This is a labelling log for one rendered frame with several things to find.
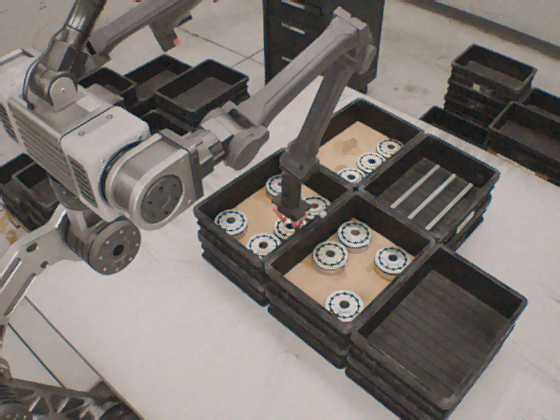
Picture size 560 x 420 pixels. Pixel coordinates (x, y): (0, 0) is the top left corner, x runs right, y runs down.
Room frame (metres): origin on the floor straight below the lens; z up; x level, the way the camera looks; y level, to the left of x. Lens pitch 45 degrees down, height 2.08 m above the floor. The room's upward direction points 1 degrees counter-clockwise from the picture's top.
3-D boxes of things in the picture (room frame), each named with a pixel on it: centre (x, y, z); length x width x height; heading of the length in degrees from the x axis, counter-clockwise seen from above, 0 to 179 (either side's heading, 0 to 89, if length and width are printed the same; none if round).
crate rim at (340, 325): (0.94, -0.20, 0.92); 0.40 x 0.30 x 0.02; 135
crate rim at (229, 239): (1.16, 0.01, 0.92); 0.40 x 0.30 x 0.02; 135
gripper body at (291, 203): (1.10, -0.04, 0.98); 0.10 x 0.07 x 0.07; 47
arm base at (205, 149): (0.75, 0.15, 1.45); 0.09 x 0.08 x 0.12; 49
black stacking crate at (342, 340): (0.94, -0.20, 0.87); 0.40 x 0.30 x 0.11; 135
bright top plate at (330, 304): (0.82, -0.17, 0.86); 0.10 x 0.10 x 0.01
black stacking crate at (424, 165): (1.23, -0.48, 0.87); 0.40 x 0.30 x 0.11; 135
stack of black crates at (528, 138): (1.91, -1.21, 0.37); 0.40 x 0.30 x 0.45; 49
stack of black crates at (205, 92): (2.31, 0.37, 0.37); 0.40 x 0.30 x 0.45; 139
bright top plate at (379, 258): (0.97, -0.33, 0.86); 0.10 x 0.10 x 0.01
